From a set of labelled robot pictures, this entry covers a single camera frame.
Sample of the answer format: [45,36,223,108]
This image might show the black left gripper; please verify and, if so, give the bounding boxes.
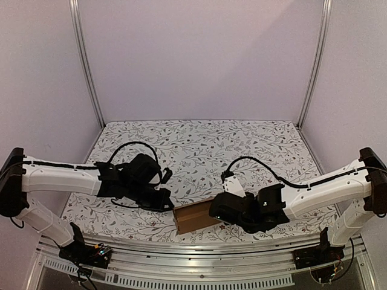
[125,181,175,213]

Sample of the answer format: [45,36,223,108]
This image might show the brown cardboard box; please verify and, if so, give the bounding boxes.
[173,198,221,235]

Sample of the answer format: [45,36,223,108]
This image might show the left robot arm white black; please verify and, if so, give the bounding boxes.
[1,147,174,262]

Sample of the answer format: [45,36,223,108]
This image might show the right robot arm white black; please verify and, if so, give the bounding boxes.
[209,147,386,263]

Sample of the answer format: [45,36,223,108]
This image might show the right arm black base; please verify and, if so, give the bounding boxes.
[292,228,344,284]

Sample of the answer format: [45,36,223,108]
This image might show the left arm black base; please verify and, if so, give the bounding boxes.
[59,222,112,269]

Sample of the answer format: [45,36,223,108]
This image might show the floral patterned table mat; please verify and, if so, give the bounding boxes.
[62,120,338,244]

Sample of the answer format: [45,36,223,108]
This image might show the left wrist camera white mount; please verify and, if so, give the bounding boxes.
[154,167,173,190]

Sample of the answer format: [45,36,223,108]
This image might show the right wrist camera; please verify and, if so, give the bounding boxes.
[221,170,245,198]

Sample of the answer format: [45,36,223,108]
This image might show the aluminium front rail frame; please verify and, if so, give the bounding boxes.
[26,234,378,289]

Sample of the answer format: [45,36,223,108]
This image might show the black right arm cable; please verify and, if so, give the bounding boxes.
[225,156,372,190]

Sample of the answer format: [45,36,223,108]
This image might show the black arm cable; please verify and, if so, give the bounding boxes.
[225,156,372,190]
[107,141,160,170]

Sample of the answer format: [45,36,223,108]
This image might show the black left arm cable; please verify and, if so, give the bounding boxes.
[107,141,160,170]

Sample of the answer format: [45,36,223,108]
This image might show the left aluminium corner post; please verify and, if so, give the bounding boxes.
[69,0,106,129]

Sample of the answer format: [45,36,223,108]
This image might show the aluminium corner post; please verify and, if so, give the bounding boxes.
[69,0,106,129]
[296,0,333,130]

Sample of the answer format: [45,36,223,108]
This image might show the right aluminium corner post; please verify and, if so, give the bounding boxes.
[296,0,333,130]

